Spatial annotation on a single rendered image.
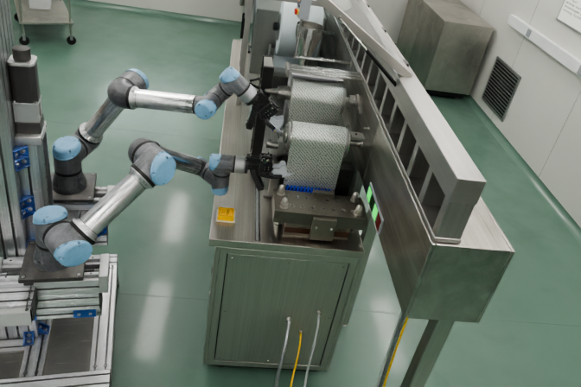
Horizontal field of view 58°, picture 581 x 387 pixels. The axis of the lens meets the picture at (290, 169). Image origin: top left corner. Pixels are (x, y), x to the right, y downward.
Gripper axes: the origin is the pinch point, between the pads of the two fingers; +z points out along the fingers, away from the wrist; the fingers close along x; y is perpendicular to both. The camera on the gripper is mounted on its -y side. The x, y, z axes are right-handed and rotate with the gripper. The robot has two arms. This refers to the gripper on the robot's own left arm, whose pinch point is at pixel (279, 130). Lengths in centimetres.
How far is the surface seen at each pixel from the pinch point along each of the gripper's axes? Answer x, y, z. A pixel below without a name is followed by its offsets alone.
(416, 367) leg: -84, 0, 69
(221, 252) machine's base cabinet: -34, -45, 12
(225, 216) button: -21.3, -37.7, 5.9
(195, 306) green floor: 12, -115, 57
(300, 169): -8.4, -3.2, 16.9
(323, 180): -8.4, 0.5, 28.6
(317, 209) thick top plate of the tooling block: -24.4, -5.1, 28.6
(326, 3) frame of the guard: -22, 52, -35
